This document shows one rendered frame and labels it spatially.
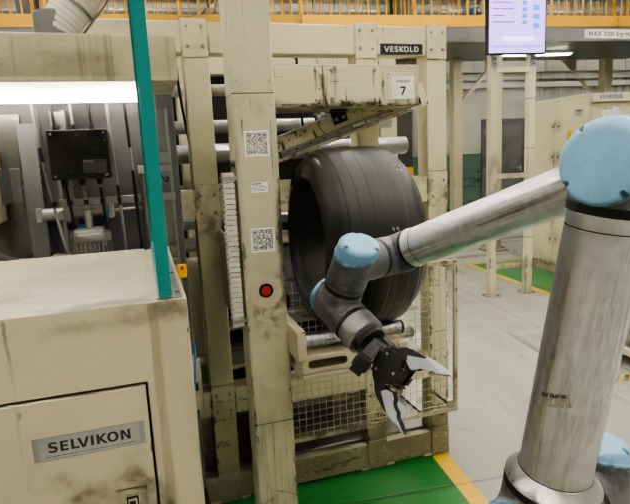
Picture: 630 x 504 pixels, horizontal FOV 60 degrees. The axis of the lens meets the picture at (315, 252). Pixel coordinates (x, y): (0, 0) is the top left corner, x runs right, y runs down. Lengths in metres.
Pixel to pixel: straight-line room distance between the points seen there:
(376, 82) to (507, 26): 3.73
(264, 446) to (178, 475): 0.99
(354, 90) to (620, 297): 1.40
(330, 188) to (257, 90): 0.36
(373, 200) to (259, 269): 0.41
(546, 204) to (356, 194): 0.69
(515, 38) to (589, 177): 4.98
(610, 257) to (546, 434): 0.29
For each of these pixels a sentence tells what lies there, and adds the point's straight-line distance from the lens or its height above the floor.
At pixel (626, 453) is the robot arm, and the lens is 1.18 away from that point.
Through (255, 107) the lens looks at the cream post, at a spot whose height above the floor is 1.61.
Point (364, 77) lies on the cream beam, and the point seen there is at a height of 1.74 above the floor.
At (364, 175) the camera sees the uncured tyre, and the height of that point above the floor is 1.40.
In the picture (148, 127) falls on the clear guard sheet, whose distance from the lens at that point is 0.80.
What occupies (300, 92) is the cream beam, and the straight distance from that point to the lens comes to 1.98.
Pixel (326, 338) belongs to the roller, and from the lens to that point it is 1.72.
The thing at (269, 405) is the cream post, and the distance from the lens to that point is 1.83.
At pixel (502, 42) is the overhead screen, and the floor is 2.43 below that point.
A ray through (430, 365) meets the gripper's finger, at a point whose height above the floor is 1.06.
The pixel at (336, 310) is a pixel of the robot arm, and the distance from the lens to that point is 1.19.
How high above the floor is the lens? 1.46
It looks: 10 degrees down
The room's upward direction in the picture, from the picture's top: 3 degrees counter-clockwise
